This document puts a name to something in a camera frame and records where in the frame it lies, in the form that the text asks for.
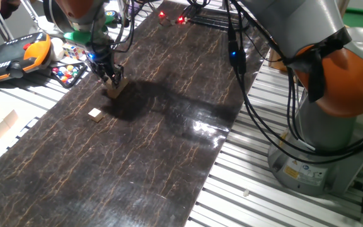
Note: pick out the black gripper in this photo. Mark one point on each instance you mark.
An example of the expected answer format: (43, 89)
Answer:
(104, 58)

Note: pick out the small wooden cube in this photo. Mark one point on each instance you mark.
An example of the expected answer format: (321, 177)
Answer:
(125, 84)
(95, 114)
(112, 85)
(113, 94)

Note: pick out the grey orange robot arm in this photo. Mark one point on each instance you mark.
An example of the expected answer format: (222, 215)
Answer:
(326, 132)

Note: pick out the maroon sleeved forearm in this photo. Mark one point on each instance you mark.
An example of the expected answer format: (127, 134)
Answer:
(9, 8)

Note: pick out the black triangular ball tray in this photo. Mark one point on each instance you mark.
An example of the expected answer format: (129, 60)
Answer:
(65, 74)

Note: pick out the rubik's cube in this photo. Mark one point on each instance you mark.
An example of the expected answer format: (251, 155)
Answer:
(71, 52)

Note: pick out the round dark badge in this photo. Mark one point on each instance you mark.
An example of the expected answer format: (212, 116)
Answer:
(110, 14)

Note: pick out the purple item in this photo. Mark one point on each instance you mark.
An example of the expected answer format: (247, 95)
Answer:
(132, 9)

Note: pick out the small board with red light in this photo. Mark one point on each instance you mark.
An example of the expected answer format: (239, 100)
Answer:
(180, 19)

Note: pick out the black filament spool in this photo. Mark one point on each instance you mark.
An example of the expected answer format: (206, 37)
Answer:
(50, 12)

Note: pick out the thin grey tripod leg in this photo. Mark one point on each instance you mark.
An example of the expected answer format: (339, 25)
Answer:
(30, 14)

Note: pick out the orange black teach pendant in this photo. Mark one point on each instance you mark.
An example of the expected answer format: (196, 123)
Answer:
(8, 60)

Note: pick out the large wooden block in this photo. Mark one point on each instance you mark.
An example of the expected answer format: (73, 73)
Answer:
(0, 129)
(11, 118)

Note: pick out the black adapter with blue light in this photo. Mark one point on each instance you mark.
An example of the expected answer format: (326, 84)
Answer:
(233, 54)

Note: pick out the light wooden block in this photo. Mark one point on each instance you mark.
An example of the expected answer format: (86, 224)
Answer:
(276, 61)

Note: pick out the small white scrap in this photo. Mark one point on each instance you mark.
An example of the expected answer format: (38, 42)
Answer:
(246, 192)

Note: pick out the green felt toy table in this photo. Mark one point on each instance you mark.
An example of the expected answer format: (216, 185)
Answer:
(359, 19)

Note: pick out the black rectangular tray frame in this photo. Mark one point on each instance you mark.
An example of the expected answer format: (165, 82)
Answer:
(213, 23)

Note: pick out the aluminium frame pole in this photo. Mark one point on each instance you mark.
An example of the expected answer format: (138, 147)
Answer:
(226, 3)

